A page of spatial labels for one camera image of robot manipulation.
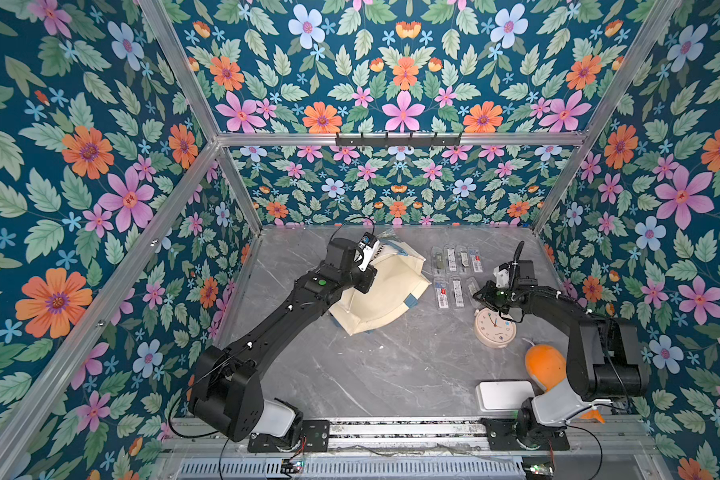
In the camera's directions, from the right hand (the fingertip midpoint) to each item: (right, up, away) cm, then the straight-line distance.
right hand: (483, 292), depth 94 cm
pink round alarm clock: (+2, -11, -3) cm, 12 cm away
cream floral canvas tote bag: (-27, +2, +3) cm, 28 cm away
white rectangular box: (0, -26, -16) cm, 30 cm away
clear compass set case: (+2, +12, +15) cm, 19 cm away
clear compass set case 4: (-3, +1, +3) cm, 4 cm away
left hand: (-34, +9, -12) cm, 37 cm away
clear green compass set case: (-12, +10, +14) cm, 21 cm away
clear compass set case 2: (-12, -1, +5) cm, 13 cm away
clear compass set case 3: (-7, -1, +5) cm, 8 cm away
